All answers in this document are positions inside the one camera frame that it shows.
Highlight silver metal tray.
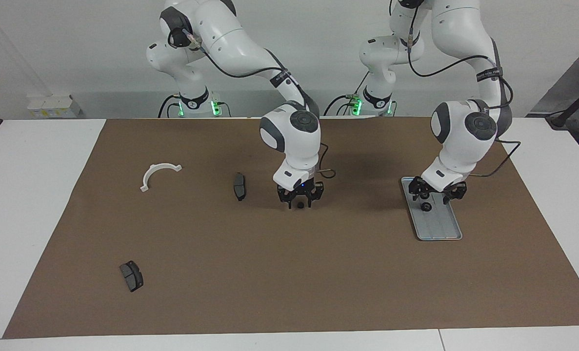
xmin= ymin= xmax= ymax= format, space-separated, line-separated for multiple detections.
xmin=400 ymin=176 xmax=463 ymax=242

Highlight long dark grey brake pad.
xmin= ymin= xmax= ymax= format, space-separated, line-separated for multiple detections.
xmin=233 ymin=172 xmax=247 ymax=202

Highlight brown table mat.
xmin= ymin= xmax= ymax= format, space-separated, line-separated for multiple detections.
xmin=2 ymin=117 xmax=579 ymax=339

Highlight black stand pole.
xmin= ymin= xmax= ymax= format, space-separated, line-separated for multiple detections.
xmin=545 ymin=78 xmax=579 ymax=130

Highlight short dark grey brake pad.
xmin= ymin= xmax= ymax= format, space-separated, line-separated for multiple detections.
xmin=119 ymin=260 xmax=144 ymax=293

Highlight white power adapter boxes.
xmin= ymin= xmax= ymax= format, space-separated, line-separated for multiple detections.
xmin=27 ymin=94 xmax=82 ymax=119

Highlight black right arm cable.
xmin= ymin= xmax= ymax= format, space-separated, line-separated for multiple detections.
xmin=170 ymin=27 xmax=337 ymax=179

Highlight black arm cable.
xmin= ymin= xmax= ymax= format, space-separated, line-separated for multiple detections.
xmin=406 ymin=0 xmax=521 ymax=177
xmin=170 ymin=27 xmax=337 ymax=179

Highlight black base cable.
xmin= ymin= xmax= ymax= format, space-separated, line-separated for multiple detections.
xmin=323 ymin=72 xmax=370 ymax=117
xmin=158 ymin=94 xmax=182 ymax=118

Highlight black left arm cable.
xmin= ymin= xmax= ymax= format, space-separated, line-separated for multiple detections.
xmin=406 ymin=0 xmax=521 ymax=177

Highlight white curved plastic bracket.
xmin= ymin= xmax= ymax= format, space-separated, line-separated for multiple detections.
xmin=140 ymin=163 xmax=183 ymax=193

